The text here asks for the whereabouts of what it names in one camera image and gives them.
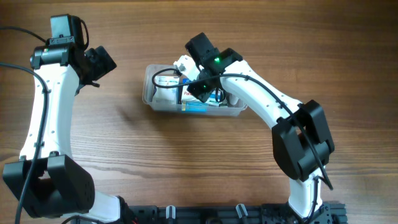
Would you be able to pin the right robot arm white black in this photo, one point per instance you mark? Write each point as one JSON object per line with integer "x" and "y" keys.
{"x": 301, "y": 138}

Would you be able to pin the clear plastic container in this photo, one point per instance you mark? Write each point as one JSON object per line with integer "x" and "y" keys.
{"x": 224, "y": 109}

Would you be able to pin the white medicine box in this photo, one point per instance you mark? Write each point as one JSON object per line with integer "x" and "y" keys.
{"x": 166, "y": 95}

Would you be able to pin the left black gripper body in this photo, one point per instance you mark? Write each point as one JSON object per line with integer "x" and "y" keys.
{"x": 99, "y": 65}

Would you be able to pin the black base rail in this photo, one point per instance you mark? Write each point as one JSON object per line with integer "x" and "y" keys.
{"x": 263, "y": 214}

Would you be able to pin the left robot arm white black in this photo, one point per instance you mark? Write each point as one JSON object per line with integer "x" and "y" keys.
{"x": 46, "y": 180}

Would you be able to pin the white Panadol box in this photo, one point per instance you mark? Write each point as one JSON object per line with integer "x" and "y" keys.
{"x": 187, "y": 97}

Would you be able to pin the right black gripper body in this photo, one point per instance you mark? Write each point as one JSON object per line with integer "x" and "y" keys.
{"x": 201, "y": 88}

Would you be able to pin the small clear spray bottle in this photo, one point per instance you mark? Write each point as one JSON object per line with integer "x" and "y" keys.
{"x": 232, "y": 100}

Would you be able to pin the blue lozenge box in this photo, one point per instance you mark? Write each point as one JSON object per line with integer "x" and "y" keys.
{"x": 191, "y": 107}

